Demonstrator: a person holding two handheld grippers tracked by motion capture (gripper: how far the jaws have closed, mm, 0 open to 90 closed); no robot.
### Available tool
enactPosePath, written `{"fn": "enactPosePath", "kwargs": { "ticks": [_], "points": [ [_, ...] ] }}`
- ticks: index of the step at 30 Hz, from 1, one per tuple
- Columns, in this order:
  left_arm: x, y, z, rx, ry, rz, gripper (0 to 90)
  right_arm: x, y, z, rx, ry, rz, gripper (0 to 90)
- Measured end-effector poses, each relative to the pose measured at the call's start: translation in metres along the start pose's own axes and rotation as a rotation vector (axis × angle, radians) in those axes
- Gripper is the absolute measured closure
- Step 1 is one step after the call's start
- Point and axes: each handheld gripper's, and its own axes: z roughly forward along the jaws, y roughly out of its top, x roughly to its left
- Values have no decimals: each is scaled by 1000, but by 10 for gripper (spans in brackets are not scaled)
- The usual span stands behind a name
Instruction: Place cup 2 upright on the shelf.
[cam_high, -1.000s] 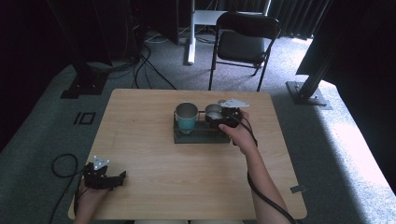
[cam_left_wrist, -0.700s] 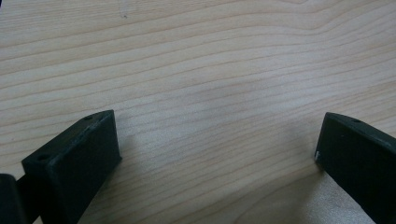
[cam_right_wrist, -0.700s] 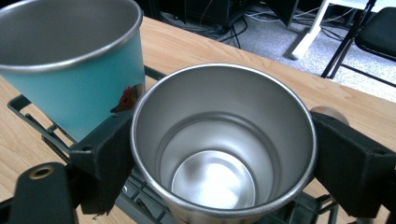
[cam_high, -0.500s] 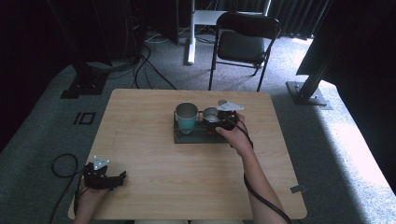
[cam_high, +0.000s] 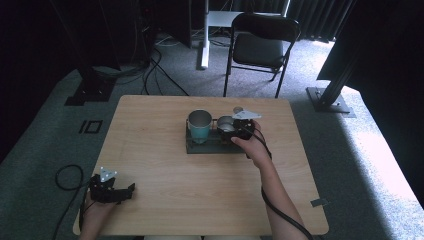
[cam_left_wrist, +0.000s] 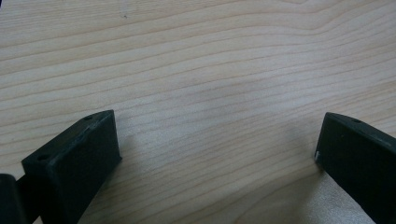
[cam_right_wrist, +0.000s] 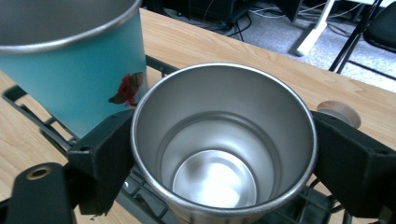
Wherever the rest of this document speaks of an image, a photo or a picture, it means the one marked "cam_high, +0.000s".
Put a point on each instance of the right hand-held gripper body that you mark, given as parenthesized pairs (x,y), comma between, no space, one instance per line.
(243,128)

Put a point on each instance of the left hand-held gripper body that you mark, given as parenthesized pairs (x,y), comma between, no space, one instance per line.
(101,190)

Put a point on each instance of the brown metal cup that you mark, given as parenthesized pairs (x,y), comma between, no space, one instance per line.
(225,124)

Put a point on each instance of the teal metal cup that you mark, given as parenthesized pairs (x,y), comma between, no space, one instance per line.
(200,128)

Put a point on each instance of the person's right hand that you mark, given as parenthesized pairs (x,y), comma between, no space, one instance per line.
(255,146)

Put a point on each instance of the person's left hand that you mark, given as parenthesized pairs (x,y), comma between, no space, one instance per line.
(96,215)

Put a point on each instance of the black folding chair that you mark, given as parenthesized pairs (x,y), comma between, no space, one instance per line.
(258,50)

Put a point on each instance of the black metal stand grey base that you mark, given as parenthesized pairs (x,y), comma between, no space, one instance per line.
(328,100)

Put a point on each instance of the black metal stand flat base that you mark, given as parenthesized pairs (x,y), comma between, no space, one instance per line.
(91,90)

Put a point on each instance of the grey floor tape piece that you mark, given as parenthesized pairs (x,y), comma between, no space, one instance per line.
(319,202)

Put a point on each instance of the dark pleated curtain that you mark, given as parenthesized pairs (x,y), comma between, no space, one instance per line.
(316,18)

